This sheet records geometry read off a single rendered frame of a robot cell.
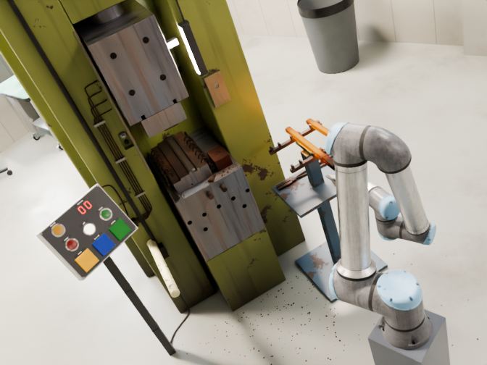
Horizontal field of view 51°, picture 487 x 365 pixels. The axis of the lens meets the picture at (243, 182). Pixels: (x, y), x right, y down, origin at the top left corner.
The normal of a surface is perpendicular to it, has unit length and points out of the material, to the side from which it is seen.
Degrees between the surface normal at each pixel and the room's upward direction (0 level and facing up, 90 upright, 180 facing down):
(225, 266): 90
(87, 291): 0
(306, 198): 0
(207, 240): 90
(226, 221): 90
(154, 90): 90
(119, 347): 0
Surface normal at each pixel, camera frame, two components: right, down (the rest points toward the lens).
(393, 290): -0.23, -0.72
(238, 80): 0.41, 0.47
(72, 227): 0.49, -0.18
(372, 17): -0.61, 0.63
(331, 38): -0.10, 0.71
